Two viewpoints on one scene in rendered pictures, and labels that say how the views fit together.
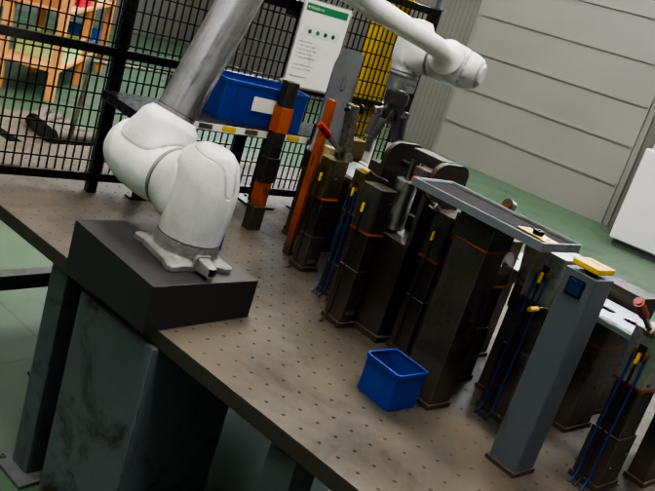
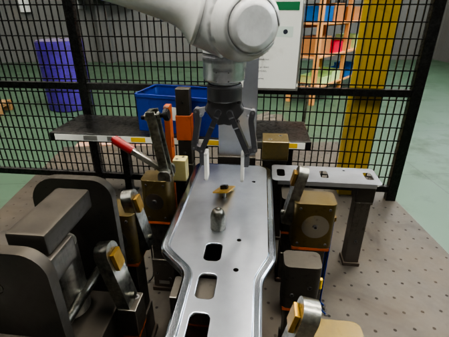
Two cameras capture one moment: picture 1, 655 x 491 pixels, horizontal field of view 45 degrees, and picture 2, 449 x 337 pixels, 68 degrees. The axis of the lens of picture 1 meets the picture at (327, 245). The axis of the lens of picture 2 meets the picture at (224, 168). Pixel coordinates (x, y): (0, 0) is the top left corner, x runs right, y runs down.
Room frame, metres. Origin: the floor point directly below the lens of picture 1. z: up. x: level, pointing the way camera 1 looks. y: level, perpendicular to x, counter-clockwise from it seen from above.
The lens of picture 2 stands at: (1.94, -0.61, 1.42)
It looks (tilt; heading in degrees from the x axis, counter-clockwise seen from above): 26 degrees down; 50
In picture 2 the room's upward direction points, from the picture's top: straight up
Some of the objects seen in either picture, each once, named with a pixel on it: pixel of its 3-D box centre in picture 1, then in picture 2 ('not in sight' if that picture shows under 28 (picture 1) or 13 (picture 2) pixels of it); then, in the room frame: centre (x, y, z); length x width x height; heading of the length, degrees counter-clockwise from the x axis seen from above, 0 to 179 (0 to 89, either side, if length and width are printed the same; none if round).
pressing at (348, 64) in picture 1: (337, 101); (237, 101); (2.58, 0.11, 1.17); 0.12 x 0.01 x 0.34; 134
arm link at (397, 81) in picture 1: (401, 82); (224, 68); (2.39, -0.06, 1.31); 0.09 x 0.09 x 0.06
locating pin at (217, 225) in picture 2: not in sight; (218, 220); (2.30, -0.15, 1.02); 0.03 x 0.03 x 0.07
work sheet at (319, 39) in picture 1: (316, 47); (268, 45); (2.85, 0.25, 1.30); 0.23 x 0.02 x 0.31; 134
